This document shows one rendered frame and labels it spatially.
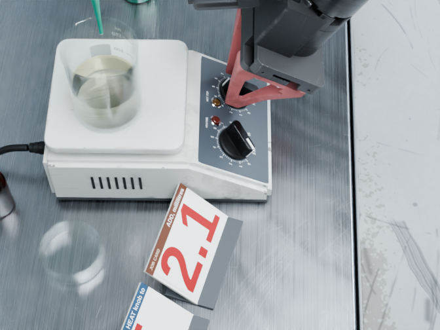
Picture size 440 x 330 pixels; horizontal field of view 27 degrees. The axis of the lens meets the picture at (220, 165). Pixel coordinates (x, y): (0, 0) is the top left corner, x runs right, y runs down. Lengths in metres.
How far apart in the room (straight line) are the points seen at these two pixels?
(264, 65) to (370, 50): 0.24
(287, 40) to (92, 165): 0.20
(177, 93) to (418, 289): 0.27
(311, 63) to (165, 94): 0.13
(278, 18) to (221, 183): 0.17
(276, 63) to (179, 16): 0.25
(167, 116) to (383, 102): 0.24
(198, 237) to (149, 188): 0.06
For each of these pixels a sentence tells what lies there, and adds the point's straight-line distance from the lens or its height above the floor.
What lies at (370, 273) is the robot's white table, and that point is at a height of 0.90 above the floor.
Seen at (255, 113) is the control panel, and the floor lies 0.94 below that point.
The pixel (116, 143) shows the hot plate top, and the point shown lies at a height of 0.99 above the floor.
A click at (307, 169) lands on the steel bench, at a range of 0.87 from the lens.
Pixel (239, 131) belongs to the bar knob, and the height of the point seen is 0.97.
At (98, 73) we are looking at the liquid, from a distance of 0.78.
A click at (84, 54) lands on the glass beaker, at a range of 0.79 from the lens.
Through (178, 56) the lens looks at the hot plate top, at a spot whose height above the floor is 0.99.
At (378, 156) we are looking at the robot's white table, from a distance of 0.89.
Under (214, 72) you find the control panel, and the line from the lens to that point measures 0.86.
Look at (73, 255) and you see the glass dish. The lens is 0.83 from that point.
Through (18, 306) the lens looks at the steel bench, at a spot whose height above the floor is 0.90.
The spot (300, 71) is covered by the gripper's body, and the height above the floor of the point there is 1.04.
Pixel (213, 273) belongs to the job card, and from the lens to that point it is 0.81.
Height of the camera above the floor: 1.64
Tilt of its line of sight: 58 degrees down
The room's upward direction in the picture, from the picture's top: straight up
